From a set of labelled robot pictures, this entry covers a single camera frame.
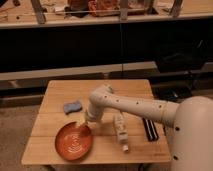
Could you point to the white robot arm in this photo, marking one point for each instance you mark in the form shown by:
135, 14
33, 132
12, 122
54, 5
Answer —
191, 120

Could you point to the black bag on floor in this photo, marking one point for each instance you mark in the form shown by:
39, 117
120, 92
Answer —
173, 93

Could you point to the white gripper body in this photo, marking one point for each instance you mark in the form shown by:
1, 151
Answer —
94, 114

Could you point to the wooden folding table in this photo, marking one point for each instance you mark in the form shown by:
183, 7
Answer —
105, 149

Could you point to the blue sponge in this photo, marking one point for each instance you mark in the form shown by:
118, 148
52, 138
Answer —
72, 107

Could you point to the orange ceramic bowl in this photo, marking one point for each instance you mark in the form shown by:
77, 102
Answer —
73, 142

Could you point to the black striped case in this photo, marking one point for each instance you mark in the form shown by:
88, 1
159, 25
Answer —
150, 130

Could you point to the white tube bottle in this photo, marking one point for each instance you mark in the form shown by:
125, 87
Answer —
121, 131

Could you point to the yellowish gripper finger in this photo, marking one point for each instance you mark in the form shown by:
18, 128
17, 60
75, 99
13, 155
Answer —
81, 121

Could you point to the orange cloth on shelf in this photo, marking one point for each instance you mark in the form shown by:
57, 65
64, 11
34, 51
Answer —
101, 8

